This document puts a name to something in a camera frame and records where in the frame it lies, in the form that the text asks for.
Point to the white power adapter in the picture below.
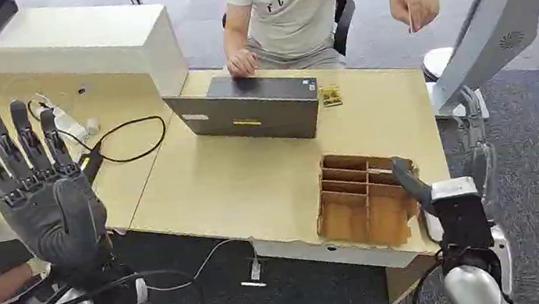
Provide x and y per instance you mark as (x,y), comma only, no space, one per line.
(64,120)

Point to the person's left hand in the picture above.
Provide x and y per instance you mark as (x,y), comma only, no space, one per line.
(414,4)

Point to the small yellow card stack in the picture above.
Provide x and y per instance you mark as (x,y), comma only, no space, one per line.
(330,96)

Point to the white card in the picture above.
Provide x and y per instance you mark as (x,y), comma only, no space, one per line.
(410,23)

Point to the grey jointed machine arm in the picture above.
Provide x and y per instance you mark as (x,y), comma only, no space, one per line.
(477,144)

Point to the wooden compartment box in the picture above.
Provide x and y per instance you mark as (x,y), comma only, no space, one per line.
(360,206)

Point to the grey laptop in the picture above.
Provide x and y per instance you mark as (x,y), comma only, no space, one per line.
(253,108)

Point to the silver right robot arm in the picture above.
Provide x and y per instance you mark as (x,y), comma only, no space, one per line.
(473,290)

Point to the person's hand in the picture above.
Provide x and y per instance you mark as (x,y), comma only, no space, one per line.
(414,4)
(241,64)

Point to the white desk partition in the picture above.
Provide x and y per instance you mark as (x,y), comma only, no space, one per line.
(78,45)

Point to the white plug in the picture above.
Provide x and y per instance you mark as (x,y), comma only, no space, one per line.
(255,270)

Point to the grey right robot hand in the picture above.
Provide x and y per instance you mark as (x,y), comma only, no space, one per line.
(461,224)

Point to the person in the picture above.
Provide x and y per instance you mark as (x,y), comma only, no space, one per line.
(293,12)

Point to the person's right hand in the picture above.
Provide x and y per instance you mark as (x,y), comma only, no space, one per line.
(241,64)

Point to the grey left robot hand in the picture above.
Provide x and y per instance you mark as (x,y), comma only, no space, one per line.
(57,220)

